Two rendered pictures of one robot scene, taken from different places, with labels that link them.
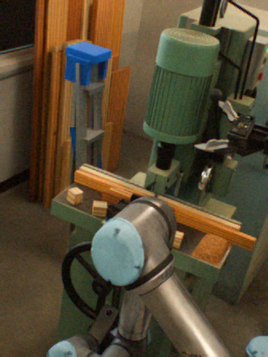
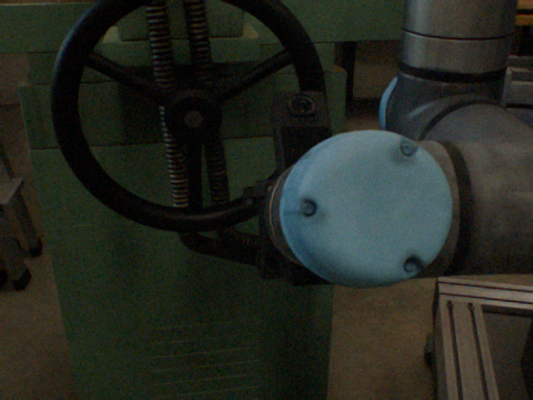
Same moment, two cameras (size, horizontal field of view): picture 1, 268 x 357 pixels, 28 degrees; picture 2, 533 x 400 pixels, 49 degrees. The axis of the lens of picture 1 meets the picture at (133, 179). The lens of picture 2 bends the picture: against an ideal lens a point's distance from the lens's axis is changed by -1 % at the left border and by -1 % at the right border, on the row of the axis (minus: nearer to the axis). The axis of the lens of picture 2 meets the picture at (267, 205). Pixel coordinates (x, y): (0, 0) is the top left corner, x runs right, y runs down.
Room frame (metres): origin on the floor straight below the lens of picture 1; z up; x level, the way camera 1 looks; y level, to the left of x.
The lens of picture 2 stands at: (0.69, 0.25, 1.01)
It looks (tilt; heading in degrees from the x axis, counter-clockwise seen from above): 27 degrees down; 331
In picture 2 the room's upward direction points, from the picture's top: straight up
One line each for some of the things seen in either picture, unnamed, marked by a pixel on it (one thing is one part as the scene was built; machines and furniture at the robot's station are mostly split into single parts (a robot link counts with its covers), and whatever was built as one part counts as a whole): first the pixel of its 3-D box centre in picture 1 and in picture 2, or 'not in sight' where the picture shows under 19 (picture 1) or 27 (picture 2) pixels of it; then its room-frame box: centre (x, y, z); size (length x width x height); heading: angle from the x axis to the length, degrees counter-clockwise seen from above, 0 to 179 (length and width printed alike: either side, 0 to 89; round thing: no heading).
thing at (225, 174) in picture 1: (219, 175); not in sight; (1.70, -0.30, 1.02); 0.09 x 0.07 x 0.12; 70
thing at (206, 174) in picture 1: (206, 178); not in sight; (1.66, -0.25, 1.02); 0.12 x 0.03 x 0.12; 160
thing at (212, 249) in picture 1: (212, 245); not in sight; (1.41, -0.28, 0.92); 0.14 x 0.09 x 0.04; 160
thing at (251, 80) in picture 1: (254, 62); not in sight; (1.83, -0.33, 1.40); 0.10 x 0.06 x 0.16; 160
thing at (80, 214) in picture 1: (137, 231); (179, 16); (1.48, -0.05, 0.87); 0.61 x 0.30 x 0.06; 70
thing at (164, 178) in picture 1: (163, 176); not in sight; (1.60, -0.10, 1.03); 0.14 x 0.07 x 0.09; 160
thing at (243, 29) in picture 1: (196, 116); not in sight; (1.85, -0.18, 1.16); 0.22 x 0.22 x 0.72; 70
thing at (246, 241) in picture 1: (159, 208); not in sight; (1.57, -0.11, 0.92); 0.67 x 0.02 x 0.04; 70
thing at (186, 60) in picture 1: (179, 87); not in sight; (1.58, -0.09, 1.35); 0.18 x 0.18 x 0.31
